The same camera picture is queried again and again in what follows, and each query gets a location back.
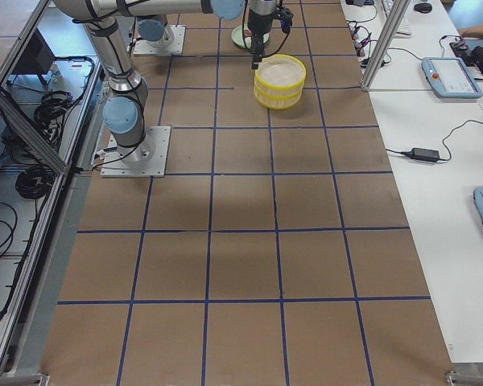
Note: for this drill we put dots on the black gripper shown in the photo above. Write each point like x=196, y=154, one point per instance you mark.
x=260, y=24

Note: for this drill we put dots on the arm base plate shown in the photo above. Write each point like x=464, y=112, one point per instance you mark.
x=158, y=40
x=148, y=159

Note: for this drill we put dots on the black power adapter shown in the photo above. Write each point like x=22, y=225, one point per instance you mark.
x=421, y=154

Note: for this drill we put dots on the black computer mouse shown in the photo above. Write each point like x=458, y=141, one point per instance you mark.
x=423, y=7

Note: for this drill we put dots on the aluminium frame post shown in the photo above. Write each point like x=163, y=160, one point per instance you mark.
x=378, y=54

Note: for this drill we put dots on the light green round plate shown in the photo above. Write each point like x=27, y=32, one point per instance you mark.
x=242, y=36

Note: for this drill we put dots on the white keyboard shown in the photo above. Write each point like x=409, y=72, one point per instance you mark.
x=396, y=11

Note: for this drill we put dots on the yellow bamboo steamer layer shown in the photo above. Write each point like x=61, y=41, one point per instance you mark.
x=280, y=72
x=277, y=98

